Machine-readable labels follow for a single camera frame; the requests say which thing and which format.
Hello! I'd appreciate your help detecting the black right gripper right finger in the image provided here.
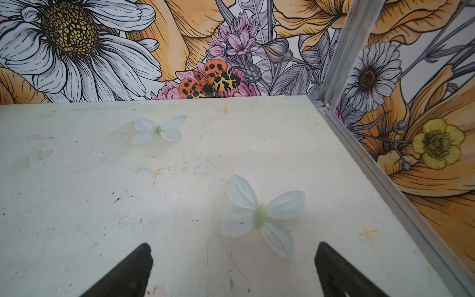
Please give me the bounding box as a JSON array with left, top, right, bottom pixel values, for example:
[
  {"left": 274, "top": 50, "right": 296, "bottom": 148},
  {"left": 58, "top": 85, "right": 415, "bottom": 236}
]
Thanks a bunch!
[{"left": 314, "top": 242, "right": 388, "bottom": 297}]

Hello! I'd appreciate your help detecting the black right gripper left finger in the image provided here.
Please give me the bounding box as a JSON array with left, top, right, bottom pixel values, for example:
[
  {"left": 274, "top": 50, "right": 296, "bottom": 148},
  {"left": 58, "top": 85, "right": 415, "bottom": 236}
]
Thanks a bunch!
[{"left": 81, "top": 243, "right": 153, "bottom": 297}]

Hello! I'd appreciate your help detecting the aluminium frame post right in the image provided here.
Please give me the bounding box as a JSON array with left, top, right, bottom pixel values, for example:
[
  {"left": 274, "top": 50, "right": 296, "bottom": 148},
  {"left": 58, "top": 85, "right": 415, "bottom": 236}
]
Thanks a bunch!
[{"left": 322, "top": 1, "right": 475, "bottom": 297}]

